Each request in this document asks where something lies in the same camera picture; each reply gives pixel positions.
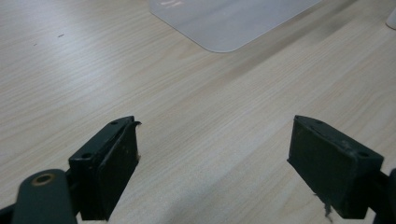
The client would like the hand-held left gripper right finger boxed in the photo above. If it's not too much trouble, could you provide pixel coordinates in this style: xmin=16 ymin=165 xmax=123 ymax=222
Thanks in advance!
xmin=287 ymin=115 xmax=385 ymax=220

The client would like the white plastic cutting board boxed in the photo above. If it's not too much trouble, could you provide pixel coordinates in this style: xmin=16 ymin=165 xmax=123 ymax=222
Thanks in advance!
xmin=148 ymin=0 xmax=323 ymax=54

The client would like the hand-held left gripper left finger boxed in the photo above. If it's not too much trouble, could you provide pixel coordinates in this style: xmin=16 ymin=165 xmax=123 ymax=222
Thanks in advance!
xmin=68 ymin=115 xmax=143 ymax=222

